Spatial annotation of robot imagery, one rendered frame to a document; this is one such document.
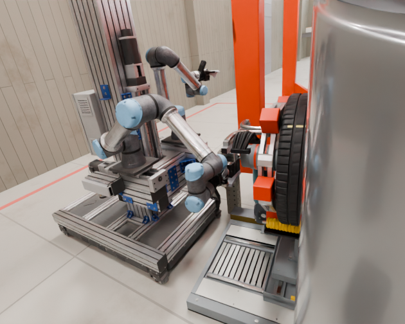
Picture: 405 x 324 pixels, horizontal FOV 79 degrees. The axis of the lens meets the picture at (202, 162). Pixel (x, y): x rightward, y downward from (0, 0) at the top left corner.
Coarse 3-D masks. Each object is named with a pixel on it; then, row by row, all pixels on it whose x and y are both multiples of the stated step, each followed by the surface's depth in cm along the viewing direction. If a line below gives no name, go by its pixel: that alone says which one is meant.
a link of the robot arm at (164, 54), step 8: (160, 48) 166; (168, 48) 167; (160, 56) 166; (168, 56) 166; (176, 56) 168; (168, 64) 170; (176, 64) 170; (184, 72) 177; (184, 80) 184; (192, 80) 184; (192, 88) 190; (200, 88) 190
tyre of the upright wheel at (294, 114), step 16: (304, 96) 109; (288, 112) 103; (304, 112) 101; (288, 128) 100; (304, 128) 98; (288, 144) 98; (288, 160) 98; (288, 176) 99; (288, 192) 101; (288, 208) 106; (288, 224) 120
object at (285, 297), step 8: (272, 264) 156; (272, 280) 145; (280, 280) 141; (264, 288) 139; (272, 288) 141; (280, 288) 136; (288, 288) 140; (264, 296) 139; (272, 296) 136; (280, 296) 133; (288, 296) 135; (280, 304) 136; (288, 304) 133
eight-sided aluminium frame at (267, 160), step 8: (280, 104) 127; (280, 112) 112; (264, 136) 109; (272, 136) 108; (264, 144) 108; (272, 144) 106; (264, 152) 110; (272, 152) 105; (264, 160) 105; (272, 160) 105; (272, 168) 107; (272, 176) 108; (272, 200) 112; (264, 208) 128; (272, 208) 122
